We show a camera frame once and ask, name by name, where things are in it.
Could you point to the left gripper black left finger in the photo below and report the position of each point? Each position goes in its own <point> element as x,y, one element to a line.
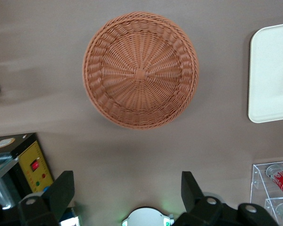
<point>61,188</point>

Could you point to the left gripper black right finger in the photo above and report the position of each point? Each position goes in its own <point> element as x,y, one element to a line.
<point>191,195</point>

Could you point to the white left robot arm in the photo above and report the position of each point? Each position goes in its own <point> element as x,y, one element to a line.
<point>146,217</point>

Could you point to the round brown wicker basket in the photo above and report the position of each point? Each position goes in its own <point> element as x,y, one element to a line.
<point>141,75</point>

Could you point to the cream plastic tray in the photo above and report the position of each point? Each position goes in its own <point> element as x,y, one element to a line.
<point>273,75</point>

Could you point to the clear acrylic bottle rack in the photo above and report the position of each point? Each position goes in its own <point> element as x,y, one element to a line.
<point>258,179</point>

